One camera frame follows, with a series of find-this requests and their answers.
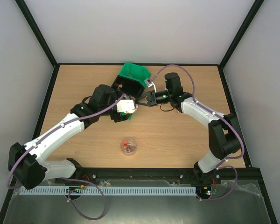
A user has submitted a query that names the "black bin with lollipops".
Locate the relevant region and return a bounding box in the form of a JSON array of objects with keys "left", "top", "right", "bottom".
[{"left": 111, "top": 75, "right": 145, "bottom": 98}]

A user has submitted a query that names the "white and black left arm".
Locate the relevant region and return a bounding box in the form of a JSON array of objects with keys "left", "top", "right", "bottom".
[{"left": 7, "top": 84, "right": 137, "bottom": 189}]

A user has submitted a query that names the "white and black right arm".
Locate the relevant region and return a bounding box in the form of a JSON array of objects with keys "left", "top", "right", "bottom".
[{"left": 136, "top": 72, "right": 245, "bottom": 183}]

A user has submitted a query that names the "green bin with star candies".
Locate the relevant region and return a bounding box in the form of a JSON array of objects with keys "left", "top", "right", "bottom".
[{"left": 119, "top": 62, "right": 151, "bottom": 87}]

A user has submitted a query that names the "clear plastic jar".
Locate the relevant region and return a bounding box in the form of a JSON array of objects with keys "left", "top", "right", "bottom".
[{"left": 120, "top": 137, "right": 137, "bottom": 156}]

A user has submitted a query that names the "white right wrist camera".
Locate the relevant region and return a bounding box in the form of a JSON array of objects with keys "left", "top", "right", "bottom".
[{"left": 144, "top": 78, "right": 157, "bottom": 92}]

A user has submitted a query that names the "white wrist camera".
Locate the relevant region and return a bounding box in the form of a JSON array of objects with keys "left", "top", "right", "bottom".
[
  {"left": 144, "top": 78, "right": 157, "bottom": 92},
  {"left": 116, "top": 99, "right": 135, "bottom": 113}
]

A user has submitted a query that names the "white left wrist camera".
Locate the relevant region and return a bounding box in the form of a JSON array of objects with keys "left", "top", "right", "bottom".
[{"left": 116, "top": 99, "right": 135, "bottom": 113}]

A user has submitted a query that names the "light blue slotted cable duct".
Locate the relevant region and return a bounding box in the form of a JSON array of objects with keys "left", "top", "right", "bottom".
[{"left": 19, "top": 186, "right": 196, "bottom": 196}]

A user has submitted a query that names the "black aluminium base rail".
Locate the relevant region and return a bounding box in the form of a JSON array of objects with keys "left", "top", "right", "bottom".
[{"left": 14, "top": 166, "right": 262, "bottom": 185}]

